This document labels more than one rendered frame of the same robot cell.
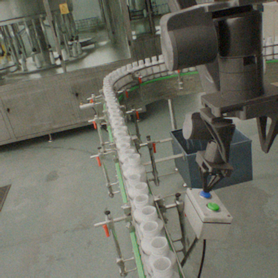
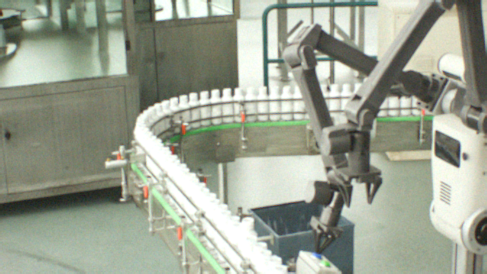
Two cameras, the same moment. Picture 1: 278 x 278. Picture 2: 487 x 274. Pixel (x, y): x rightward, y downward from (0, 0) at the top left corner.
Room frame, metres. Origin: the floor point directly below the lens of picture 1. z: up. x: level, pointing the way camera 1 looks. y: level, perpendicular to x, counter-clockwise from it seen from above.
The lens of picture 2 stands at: (-1.71, 0.74, 2.29)
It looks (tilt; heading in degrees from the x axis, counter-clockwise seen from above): 17 degrees down; 345
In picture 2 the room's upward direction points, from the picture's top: 2 degrees counter-clockwise
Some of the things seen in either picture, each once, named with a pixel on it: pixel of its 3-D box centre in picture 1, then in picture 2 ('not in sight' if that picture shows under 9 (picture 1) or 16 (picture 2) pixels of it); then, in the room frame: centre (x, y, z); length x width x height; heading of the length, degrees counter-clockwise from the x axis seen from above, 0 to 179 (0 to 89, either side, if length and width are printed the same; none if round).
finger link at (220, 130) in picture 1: (232, 131); (352, 190); (0.42, -0.14, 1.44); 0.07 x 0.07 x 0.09; 5
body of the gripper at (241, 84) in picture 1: (241, 80); (359, 163); (0.42, -0.15, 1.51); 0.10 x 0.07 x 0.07; 95
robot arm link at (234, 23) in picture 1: (234, 35); (357, 140); (0.42, -0.15, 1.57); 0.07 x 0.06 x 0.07; 95
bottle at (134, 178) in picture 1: (139, 199); (251, 262); (0.82, 0.03, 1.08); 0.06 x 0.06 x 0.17
